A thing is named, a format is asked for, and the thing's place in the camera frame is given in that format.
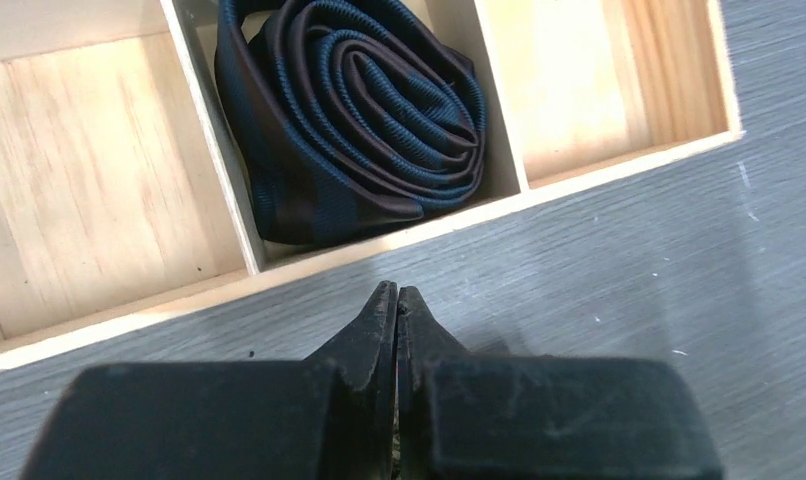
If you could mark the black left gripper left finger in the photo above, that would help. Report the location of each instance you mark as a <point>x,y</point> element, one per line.
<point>328,416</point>

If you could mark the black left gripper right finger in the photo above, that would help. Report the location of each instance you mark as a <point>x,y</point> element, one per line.
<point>465,415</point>

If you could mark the light wooden compartment tray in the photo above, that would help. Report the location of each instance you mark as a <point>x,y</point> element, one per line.
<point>122,197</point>

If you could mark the rolled dark navy tie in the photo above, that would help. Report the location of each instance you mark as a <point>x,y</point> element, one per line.
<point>351,116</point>

